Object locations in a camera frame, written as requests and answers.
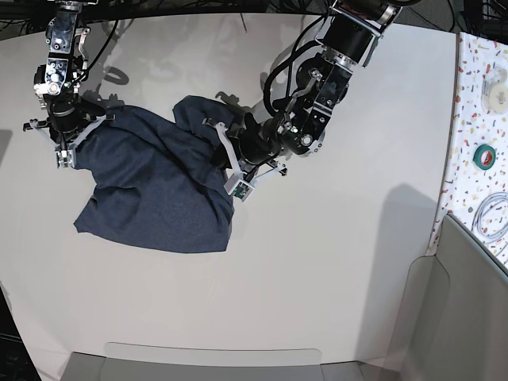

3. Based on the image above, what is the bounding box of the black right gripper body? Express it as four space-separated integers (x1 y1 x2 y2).
48 98 104 140

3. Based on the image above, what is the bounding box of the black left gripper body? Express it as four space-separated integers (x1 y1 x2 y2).
228 113 286 175

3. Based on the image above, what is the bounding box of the dark blue t-shirt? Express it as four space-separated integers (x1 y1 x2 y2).
74 96 234 253

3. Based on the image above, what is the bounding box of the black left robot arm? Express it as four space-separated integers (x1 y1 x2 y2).
226 1 403 179

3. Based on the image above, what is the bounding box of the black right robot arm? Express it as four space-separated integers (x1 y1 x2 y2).
33 1 106 144

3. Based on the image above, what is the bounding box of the terrazzo pattern side table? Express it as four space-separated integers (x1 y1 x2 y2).
427 33 507 265

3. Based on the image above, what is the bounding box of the green tape roll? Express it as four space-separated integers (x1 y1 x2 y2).
473 144 496 171

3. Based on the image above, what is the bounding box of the grey bin bottom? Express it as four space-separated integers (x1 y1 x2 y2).
62 342 364 380

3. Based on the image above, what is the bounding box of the grey bin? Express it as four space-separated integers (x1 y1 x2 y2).
62 342 364 380
379 214 507 380

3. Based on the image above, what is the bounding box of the grey bin right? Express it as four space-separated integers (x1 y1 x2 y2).
379 214 507 380

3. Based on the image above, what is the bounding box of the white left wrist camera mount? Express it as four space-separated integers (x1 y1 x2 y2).
203 118 287 202

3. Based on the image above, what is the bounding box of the coiled grey cable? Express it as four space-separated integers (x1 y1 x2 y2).
471 191 508 242

